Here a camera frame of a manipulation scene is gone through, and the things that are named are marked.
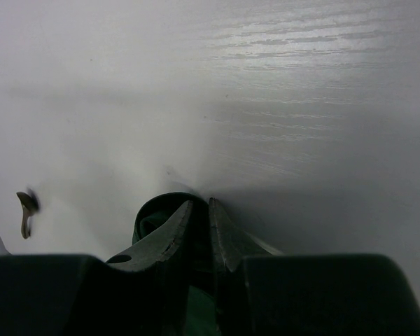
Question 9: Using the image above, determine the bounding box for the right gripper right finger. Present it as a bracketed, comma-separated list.
[209, 198, 420, 335]

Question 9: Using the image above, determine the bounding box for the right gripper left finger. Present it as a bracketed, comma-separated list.
[0, 201, 193, 335]

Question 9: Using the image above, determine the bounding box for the dark green cloth napkin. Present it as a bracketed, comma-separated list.
[131, 191, 284, 336]

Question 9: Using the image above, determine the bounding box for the brown wooden spoon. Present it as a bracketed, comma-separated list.
[16, 189, 41, 239]

